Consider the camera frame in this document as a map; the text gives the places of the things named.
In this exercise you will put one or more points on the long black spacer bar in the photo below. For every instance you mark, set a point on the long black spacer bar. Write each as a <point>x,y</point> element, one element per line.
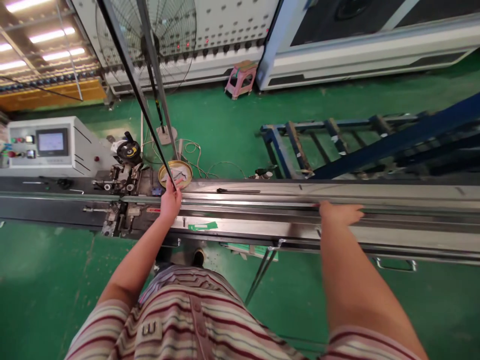
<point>138,97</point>

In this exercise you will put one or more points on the thin black rod tool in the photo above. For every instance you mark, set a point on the thin black rod tool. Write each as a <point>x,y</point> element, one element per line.
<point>238,191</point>

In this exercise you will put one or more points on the white machine with dark window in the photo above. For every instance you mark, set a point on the white machine with dark window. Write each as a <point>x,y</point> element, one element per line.
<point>367,37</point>

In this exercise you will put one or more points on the white control cabinet with screen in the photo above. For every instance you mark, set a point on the white control cabinet with screen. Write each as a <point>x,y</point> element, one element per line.
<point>48,144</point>

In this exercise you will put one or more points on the person's right thumb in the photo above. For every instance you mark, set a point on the person's right thumb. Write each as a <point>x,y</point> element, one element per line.
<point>321,206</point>

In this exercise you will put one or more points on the person's left fingers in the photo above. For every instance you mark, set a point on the person's left fingers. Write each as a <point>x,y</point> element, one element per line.
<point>176,188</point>

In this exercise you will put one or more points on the metal clamp mechanism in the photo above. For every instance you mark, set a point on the metal clamp mechanism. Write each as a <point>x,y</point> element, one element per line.
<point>127,191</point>

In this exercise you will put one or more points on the bundle of thin metal rods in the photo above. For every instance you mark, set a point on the bundle of thin metal rods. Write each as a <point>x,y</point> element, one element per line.
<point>262,268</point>

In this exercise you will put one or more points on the pink plastic stool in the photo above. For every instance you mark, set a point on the pink plastic stool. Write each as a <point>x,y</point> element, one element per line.
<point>242,79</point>

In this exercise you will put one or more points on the white roller conveyor machine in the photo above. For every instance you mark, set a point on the white roller conveyor machine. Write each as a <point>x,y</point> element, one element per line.
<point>210,33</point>

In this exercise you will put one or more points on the long silver spacer strip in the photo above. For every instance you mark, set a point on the long silver spacer strip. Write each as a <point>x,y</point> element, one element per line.
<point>247,203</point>

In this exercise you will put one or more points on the round yellow tin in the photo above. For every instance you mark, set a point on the round yellow tin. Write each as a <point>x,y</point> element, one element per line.
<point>183,173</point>

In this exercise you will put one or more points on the black handwheel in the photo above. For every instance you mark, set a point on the black handwheel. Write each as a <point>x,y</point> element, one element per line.
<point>127,151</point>

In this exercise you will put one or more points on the person's left hand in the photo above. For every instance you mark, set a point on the person's left hand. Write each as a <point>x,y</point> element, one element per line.
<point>170,204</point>

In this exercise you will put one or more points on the long steel work bench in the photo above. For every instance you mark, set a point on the long steel work bench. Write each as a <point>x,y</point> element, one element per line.
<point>262,221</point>

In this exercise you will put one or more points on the long silver metal bar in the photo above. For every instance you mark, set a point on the long silver metal bar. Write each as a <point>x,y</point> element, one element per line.
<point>157,71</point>

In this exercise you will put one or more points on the blue steel rack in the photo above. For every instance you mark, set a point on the blue steel rack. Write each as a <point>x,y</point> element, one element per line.
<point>367,146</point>

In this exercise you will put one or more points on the small hex key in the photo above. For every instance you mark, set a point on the small hex key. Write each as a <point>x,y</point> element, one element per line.
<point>77,190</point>

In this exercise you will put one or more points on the person's right hand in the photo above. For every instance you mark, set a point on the person's right hand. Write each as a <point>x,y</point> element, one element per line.
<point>337,213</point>

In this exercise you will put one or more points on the black knob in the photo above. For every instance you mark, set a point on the black knob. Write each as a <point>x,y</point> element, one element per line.
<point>64,183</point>

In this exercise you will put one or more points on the person's right fingers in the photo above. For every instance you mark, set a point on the person's right fingers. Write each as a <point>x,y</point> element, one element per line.
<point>355,215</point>

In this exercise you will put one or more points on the person's body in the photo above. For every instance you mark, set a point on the person's body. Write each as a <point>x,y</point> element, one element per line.
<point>195,318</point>

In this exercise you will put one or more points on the green label tag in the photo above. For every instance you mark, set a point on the green label tag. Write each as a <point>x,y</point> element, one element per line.
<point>202,226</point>

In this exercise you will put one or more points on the person's foot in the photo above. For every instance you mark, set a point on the person's foot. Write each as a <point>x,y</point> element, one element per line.
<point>198,258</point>

